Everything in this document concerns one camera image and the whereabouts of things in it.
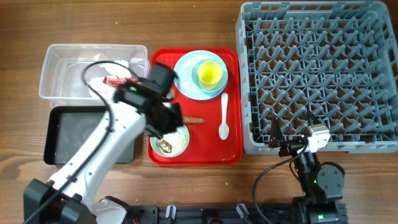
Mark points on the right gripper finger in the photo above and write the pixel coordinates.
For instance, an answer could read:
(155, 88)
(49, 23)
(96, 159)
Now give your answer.
(312, 119)
(276, 135)

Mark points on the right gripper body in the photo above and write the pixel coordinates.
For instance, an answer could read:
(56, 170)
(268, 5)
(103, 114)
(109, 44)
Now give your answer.
(291, 145)

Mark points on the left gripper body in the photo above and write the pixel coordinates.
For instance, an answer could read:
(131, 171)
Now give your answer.
(166, 117)

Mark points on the brown food stick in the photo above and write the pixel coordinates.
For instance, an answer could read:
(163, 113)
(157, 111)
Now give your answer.
(192, 120)

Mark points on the red snack wrapper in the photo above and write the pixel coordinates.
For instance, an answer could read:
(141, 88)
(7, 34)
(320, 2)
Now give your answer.
(115, 82)

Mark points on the white paper napkin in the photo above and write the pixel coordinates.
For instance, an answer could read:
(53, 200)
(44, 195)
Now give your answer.
(105, 91)

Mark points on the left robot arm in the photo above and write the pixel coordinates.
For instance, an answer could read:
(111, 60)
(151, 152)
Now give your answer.
(68, 196)

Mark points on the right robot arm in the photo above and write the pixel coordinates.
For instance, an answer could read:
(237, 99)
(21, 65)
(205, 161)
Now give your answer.
(322, 183)

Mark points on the grey plastic dishwasher rack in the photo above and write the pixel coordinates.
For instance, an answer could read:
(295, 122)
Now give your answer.
(334, 59)

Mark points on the black rectangular waste tray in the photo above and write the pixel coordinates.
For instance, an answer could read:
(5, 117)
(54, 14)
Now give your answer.
(68, 128)

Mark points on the green bowl with food scraps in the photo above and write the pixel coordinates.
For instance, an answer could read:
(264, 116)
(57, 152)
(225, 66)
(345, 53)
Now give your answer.
(172, 144)

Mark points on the red plastic serving tray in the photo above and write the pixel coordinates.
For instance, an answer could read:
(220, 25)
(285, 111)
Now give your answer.
(205, 148)

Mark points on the light blue plate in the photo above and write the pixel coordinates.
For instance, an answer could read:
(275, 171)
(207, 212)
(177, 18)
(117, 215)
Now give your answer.
(184, 67)

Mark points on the white plastic spoon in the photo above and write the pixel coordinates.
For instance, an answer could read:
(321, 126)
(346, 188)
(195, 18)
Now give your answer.
(224, 128)

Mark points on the yellow plastic cup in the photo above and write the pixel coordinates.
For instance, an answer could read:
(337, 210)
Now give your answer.
(209, 74)

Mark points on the light blue shallow bowl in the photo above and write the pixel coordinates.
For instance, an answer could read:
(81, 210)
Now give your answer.
(220, 85)

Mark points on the clear plastic storage bin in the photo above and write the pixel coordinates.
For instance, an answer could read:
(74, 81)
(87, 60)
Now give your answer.
(60, 81)

